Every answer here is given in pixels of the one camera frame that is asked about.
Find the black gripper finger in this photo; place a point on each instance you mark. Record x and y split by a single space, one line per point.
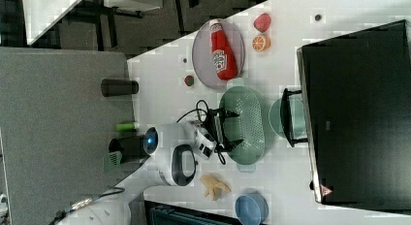
230 145
227 113

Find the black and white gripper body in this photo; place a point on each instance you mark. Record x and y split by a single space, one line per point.
208 135

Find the green plastic strainer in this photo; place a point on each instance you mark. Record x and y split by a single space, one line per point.
247 126

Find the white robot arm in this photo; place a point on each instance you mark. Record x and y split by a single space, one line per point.
172 149

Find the toy peeled banana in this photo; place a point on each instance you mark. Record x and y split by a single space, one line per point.
212 185

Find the plush ketchup bottle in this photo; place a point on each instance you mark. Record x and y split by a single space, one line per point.
223 57

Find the grey round plate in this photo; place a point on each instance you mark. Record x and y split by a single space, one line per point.
202 58

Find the blue bowl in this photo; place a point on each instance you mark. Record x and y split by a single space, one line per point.
251 209

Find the green plastic cup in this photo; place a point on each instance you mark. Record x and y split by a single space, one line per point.
297 114

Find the toy orange slice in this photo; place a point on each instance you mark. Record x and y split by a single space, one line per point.
261 43

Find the green marker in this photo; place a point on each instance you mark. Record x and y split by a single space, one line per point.
125 127

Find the dark blue crate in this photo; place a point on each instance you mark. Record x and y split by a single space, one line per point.
162 214

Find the large toy strawberry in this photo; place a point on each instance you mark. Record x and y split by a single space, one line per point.
262 22

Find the black cylinder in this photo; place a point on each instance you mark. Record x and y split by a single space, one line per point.
112 87

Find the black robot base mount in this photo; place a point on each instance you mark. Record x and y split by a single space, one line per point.
123 150

